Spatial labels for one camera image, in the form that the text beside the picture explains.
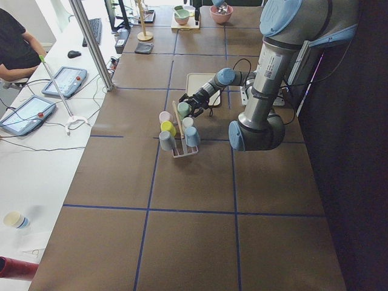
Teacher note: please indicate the cream rabbit tray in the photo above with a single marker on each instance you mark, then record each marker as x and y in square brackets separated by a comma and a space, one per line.
[196, 80]

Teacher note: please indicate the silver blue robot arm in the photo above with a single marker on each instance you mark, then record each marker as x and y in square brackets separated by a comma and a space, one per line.
[285, 26]

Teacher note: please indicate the light blue cup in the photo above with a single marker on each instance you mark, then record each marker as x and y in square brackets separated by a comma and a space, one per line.
[192, 136]

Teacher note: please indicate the red cylinder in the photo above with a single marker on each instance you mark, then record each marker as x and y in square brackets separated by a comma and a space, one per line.
[17, 269]

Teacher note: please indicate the black metal tray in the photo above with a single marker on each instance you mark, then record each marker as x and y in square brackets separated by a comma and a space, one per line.
[148, 17]

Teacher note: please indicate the pink bowl with ice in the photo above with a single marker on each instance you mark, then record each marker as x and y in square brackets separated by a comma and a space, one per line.
[223, 17]

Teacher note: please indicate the wooden mug tree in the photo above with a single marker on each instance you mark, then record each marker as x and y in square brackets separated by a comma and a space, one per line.
[144, 35]

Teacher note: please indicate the white wire cup rack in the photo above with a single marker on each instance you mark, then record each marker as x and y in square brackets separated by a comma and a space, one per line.
[182, 149]

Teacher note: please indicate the black keyboard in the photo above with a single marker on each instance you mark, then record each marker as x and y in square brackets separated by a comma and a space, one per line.
[96, 28]

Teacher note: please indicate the yellow cup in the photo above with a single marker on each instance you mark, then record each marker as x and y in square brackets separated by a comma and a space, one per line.
[169, 127]

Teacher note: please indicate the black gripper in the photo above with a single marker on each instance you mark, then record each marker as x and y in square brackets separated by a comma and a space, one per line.
[197, 13]
[200, 97]

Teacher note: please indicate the metal reacher grabber tool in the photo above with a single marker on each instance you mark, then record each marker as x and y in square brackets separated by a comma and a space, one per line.
[52, 89]

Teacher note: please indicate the paper cup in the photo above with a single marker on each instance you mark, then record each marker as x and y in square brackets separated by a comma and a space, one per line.
[16, 220]

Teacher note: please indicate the pink cup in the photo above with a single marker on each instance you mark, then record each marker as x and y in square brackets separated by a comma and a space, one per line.
[165, 116]

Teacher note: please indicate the grey cup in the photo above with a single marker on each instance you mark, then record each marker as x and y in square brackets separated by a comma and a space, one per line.
[167, 141]

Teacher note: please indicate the aluminium frame post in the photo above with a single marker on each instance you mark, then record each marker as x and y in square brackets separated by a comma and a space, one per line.
[81, 17]

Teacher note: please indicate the cream white cup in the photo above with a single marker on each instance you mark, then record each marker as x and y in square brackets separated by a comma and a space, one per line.
[187, 122]

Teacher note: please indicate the black label box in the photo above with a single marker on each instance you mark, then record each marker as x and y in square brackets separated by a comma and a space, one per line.
[120, 40]

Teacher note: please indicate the mint green cup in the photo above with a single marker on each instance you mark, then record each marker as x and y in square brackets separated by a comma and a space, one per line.
[183, 109]

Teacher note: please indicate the seated person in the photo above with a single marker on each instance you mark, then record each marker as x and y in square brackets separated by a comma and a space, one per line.
[20, 51]

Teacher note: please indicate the teach pendant tablet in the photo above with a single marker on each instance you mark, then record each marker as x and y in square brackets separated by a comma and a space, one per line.
[28, 116]
[69, 80]

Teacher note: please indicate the black computer mouse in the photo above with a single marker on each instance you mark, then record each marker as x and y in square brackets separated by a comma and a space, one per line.
[73, 54]

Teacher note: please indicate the grey folded cloth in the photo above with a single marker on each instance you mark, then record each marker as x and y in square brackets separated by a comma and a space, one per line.
[144, 48]

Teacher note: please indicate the green bowl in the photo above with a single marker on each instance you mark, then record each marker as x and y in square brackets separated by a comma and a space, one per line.
[181, 16]

